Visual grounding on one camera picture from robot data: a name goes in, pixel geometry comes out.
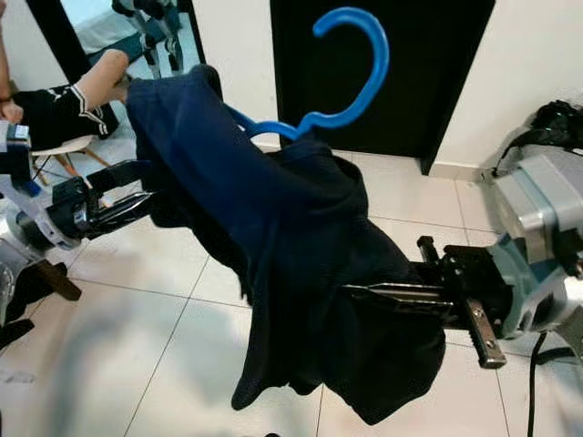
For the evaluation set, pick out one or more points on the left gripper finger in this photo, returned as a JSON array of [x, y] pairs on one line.
[[127, 211], [118, 173]]

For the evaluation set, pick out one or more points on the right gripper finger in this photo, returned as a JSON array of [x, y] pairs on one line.
[[419, 290], [424, 305]]

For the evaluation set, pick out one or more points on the navy blue shirt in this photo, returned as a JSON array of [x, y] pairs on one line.
[[282, 237]]

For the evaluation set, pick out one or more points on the blue plastic hanger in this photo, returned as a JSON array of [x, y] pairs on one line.
[[373, 77]]

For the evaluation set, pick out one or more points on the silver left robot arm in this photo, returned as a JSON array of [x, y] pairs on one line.
[[14, 246]]

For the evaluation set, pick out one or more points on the person in black clothes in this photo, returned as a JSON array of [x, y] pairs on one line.
[[107, 77]]

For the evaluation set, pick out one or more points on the grey upholstered ottoman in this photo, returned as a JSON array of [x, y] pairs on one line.
[[542, 196]]

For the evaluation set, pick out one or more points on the grey black humanoid robot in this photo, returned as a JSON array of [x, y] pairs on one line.
[[146, 11]]

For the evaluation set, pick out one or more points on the black bag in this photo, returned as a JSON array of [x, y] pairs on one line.
[[556, 123]]

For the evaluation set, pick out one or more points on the black door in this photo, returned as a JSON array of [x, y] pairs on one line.
[[446, 73]]

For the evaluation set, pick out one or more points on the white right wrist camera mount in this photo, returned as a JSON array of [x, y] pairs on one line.
[[524, 282]]

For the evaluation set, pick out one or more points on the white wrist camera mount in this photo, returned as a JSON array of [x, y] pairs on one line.
[[524, 282], [20, 137]]

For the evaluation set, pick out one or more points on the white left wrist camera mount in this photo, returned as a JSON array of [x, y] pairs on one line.
[[20, 137]]

